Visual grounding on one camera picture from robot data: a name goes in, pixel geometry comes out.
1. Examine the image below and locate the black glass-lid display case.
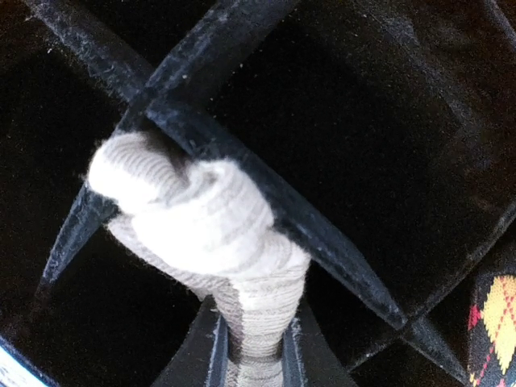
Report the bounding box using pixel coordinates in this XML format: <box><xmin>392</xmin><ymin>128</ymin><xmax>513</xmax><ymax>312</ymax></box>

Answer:
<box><xmin>1</xmin><ymin>1</ymin><xmax>515</xmax><ymax>386</ymax></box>

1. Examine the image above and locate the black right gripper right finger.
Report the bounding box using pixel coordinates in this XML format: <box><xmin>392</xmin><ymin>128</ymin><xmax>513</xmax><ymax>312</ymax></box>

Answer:
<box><xmin>282</xmin><ymin>301</ymin><xmax>357</xmax><ymax>387</ymax></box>

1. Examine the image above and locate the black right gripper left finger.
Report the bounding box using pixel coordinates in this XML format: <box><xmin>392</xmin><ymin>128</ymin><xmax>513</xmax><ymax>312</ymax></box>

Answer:
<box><xmin>152</xmin><ymin>297</ymin><xmax>228</xmax><ymax>387</ymax></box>

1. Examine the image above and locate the tan brown sock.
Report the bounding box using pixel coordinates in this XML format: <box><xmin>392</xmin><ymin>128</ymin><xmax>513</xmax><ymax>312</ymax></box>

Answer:
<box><xmin>87</xmin><ymin>132</ymin><xmax>310</xmax><ymax>386</ymax></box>

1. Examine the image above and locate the red orange argyle sock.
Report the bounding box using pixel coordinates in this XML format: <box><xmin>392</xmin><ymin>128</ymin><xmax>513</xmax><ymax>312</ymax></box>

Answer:
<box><xmin>467</xmin><ymin>273</ymin><xmax>516</xmax><ymax>387</ymax></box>

